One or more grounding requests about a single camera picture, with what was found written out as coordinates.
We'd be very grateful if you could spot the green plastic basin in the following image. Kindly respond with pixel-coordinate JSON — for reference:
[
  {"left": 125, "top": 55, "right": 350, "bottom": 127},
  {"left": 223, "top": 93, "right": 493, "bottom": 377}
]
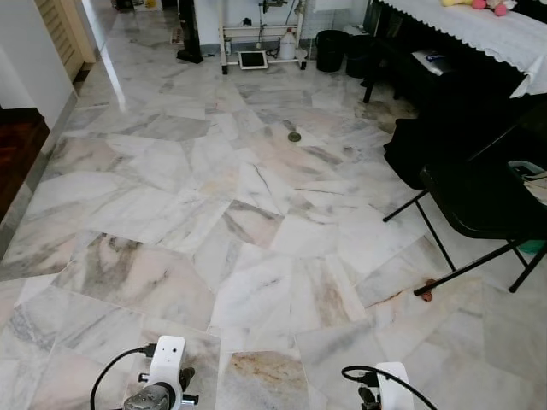
[{"left": 509, "top": 160, "right": 547, "bottom": 255}]

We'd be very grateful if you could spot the black folding chair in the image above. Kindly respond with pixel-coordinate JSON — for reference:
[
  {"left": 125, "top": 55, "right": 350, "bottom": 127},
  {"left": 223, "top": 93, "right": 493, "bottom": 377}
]
[{"left": 382, "top": 107, "right": 547, "bottom": 296}]

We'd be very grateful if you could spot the black bag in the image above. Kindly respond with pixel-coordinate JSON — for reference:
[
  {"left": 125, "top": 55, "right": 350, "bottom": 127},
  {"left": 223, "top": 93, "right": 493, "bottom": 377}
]
[{"left": 383, "top": 118, "right": 450, "bottom": 190}]

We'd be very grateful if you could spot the dark wooden furniture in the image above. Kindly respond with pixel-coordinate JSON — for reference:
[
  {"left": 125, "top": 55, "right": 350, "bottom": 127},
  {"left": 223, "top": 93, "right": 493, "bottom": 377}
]
[{"left": 0, "top": 107, "right": 50, "bottom": 223}]

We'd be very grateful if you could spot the white framed tablet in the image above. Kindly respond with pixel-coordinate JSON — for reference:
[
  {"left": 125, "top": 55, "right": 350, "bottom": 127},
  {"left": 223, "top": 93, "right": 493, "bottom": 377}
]
[{"left": 238, "top": 51, "right": 269, "bottom": 70}]

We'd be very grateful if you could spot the small black bin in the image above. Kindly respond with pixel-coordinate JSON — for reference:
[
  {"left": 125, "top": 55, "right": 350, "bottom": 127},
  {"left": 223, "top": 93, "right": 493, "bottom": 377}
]
[{"left": 345, "top": 34, "right": 373, "bottom": 79}]

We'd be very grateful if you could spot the black floor stand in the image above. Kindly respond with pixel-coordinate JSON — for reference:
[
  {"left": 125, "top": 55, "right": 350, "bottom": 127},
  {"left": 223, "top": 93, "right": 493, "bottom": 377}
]
[{"left": 176, "top": 0, "right": 204, "bottom": 64}]

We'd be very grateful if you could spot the white plastic jug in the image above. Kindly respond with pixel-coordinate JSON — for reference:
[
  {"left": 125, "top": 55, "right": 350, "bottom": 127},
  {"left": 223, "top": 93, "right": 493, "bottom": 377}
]
[{"left": 279, "top": 31, "right": 297, "bottom": 61}]

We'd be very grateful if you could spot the tall black waste bin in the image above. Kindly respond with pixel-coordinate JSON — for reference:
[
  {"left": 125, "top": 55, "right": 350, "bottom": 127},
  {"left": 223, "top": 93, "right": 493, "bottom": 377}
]
[{"left": 315, "top": 30, "right": 350, "bottom": 73}]

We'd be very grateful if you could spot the white metal rack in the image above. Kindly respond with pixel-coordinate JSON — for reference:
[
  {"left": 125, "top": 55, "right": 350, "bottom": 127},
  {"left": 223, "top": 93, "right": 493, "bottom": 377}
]
[{"left": 218, "top": 0, "right": 309, "bottom": 75}]

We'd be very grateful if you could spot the wooden louvre door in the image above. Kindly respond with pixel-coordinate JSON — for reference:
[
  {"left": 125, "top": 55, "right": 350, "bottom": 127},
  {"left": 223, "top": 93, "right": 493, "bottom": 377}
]
[{"left": 34, "top": 0, "right": 97, "bottom": 82}]

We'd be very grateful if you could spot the white lace tablecloth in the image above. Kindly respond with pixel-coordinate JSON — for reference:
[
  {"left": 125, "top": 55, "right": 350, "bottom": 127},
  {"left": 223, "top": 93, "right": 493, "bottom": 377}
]
[{"left": 376, "top": 0, "right": 547, "bottom": 97}]

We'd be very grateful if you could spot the pink yellow plush toy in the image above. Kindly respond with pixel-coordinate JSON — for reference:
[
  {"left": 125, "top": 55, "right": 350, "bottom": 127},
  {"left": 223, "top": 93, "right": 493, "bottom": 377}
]
[{"left": 440, "top": 0, "right": 518, "bottom": 16}]

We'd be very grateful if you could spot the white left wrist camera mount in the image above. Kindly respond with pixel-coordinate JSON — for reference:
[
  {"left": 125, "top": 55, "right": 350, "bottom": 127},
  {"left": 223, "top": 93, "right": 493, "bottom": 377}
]
[{"left": 147, "top": 336, "right": 187, "bottom": 409}]

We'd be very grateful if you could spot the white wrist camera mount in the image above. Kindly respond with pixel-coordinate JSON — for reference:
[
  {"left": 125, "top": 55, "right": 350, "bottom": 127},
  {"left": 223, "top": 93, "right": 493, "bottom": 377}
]
[
  {"left": 376, "top": 362, "right": 416, "bottom": 410},
  {"left": 147, "top": 336, "right": 187, "bottom": 409}
]

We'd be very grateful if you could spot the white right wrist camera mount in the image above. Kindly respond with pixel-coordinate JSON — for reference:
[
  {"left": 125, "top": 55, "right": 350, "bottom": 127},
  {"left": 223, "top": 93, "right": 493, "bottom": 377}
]
[{"left": 376, "top": 362, "right": 416, "bottom": 410}]

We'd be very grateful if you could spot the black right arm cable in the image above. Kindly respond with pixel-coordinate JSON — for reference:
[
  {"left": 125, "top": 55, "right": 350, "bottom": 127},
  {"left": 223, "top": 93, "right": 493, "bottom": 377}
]
[{"left": 342, "top": 365, "right": 438, "bottom": 410}]

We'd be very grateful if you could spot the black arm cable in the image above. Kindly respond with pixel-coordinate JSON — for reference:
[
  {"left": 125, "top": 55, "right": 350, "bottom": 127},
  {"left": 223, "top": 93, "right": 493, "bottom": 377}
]
[
  {"left": 90, "top": 343, "right": 158, "bottom": 410},
  {"left": 342, "top": 365, "right": 438, "bottom": 410}
]

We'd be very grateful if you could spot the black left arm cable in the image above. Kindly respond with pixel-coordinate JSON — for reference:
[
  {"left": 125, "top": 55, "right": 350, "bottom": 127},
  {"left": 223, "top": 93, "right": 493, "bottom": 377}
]
[{"left": 90, "top": 343, "right": 158, "bottom": 410}]

